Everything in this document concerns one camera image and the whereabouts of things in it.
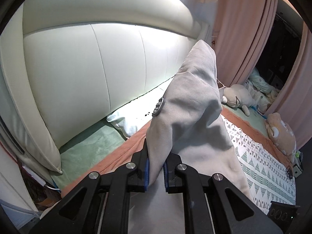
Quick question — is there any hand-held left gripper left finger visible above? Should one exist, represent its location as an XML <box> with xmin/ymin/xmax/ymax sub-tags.
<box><xmin>29</xmin><ymin>139</ymin><xmax>150</xmax><ymax>234</ymax></box>

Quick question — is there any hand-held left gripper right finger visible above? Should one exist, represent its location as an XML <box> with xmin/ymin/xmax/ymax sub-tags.
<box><xmin>164</xmin><ymin>153</ymin><xmax>284</xmax><ymax>234</ymax></box>

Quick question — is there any beige jacket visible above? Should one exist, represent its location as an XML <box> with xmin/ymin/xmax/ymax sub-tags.
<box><xmin>130</xmin><ymin>39</ymin><xmax>254</xmax><ymax>234</ymax></box>

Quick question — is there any white nightstand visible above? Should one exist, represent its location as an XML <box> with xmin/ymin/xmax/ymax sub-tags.
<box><xmin>291</xmin><ymin>151</ymin><xmax>304</xmax><ymax>177</ymax></box>

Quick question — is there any white pillow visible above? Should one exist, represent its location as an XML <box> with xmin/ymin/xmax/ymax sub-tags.
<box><xmin>106</xmin><ymin>79</ymin><xmax>176</xmax><ymax>139</ymax></box>

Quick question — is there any green bed sheet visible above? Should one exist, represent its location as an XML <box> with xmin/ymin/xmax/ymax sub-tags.
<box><xmin>50</xmin><ymin>104</ymin><xmax>269</xmax><ymax>188</ymax></box>

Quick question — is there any patterned blanket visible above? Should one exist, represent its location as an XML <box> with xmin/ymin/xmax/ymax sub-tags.
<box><xmin>60</xmin><ymin>107</ymin><xmax>296</xmax><ymax>209</ymax></box>

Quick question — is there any beige plush toy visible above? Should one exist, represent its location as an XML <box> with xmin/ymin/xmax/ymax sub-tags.
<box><xmin>264</xmin><ymin>113</ymin><xmax>296</xmax><ymax>162</ymax></box>

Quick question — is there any grey plush toy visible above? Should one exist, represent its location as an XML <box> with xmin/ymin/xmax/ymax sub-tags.
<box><xmin>221</xmin><ymin>84</ymin><xmax>269</xmax><ymax>116</ymax></box>

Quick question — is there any cream bed headboard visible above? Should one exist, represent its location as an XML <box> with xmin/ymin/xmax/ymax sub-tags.
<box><xmin>22</xmin><ymin>0</ymin><xmax>210</xmax><ymax>149</ymax></box>

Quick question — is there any light floral bedding pile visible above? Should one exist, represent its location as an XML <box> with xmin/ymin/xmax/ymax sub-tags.
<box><xmin>245</xmin><ymin>67</ymin><xmax>281</xmax><ymax>114</ymax></box>

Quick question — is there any cream headboard side cushion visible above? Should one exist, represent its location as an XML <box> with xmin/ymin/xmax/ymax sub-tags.
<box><xmin>0</xmin><ymin>5</ymin><xmax>62</xmax><ymax>175</ymax></box>

